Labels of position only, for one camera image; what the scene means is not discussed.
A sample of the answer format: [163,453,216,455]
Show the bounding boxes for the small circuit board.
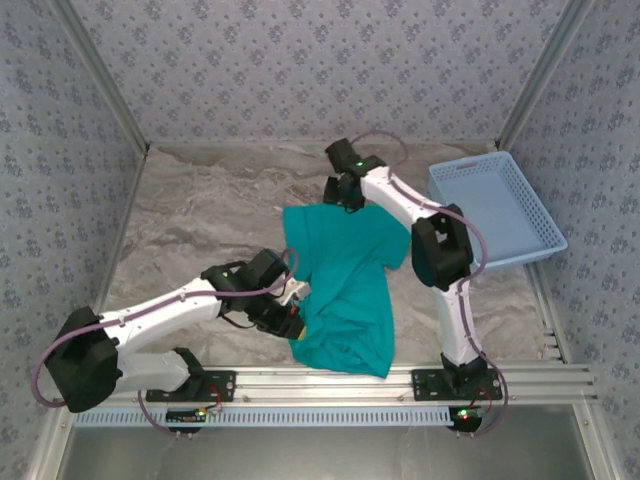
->
[166,408,207,427]
[448,407,486,432]

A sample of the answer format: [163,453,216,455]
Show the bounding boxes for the blue perforated plastic basket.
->
[426,152,569,274]

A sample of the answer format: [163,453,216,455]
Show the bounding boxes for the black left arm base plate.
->
[145,368,237,404]

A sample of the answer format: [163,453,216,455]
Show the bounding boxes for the slotted pale blue cable duct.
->
[73,407,456,429]

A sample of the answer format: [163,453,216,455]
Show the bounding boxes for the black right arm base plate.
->
[410,368,504,402]

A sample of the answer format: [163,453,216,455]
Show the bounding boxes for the aluminium frame post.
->
[47,0,151,154]
[24,404,71,480]
[572,403,619,480]
[494,0,599,151]

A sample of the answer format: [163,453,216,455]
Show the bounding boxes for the aluminium mounting rail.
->
[54,363,599,405]

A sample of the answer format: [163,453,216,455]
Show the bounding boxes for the teal t-shirt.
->
[282,202,412,380]

